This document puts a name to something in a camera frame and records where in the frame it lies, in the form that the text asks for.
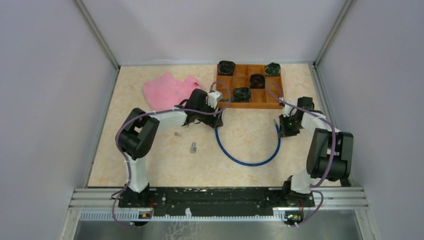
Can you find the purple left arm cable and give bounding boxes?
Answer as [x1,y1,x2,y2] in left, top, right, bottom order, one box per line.
[111,81,232,229]

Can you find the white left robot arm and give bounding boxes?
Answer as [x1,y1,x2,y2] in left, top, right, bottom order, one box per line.
[115,88,224,207]

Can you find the wooden compartment tray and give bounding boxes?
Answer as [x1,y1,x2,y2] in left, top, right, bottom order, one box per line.
[216,63,284,109]

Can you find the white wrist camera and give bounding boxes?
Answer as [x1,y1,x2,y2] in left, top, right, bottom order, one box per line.
[282,100,297,118]
[206,91,223,109]

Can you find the grey slotted cable duct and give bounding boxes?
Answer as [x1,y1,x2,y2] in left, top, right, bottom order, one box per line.
[79,207,301,223]

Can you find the blue ethernet cable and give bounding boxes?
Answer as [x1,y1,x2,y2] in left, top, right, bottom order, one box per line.
[214,119,282,167]

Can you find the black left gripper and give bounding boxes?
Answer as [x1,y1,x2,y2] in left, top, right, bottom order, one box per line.
[196,100,224,129]

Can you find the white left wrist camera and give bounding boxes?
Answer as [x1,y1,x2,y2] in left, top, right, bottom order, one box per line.
[206,91,223,109]

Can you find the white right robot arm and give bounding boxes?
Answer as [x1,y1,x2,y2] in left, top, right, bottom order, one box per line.
[278,96,354,206]

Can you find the pink cloth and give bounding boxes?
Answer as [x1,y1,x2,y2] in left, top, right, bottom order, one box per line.
[142,72,202,111]

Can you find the grey combination lock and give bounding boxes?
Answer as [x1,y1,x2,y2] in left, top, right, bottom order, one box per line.
[189,142,197,154]

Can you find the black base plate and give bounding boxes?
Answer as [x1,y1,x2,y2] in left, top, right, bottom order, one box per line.
[117,181,315,217]

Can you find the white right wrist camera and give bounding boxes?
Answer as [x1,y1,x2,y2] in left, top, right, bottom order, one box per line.
[282,100,297,118]

